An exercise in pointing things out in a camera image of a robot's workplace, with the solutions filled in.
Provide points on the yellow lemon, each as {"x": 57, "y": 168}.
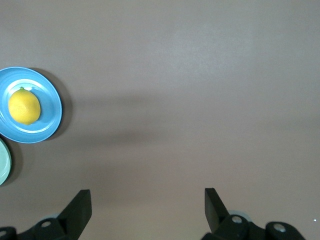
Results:
{"x": 24, "y": 106}

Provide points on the blue plate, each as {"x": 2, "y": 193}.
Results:
{"x": 50, "y": 112}

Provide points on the light green plate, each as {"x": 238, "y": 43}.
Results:
{"x": 4, "y": 162}

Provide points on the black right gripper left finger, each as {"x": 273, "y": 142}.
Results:
{"x": 75, "y": 217}

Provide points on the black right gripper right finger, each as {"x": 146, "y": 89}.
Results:
{"x": 217, "y": 222}

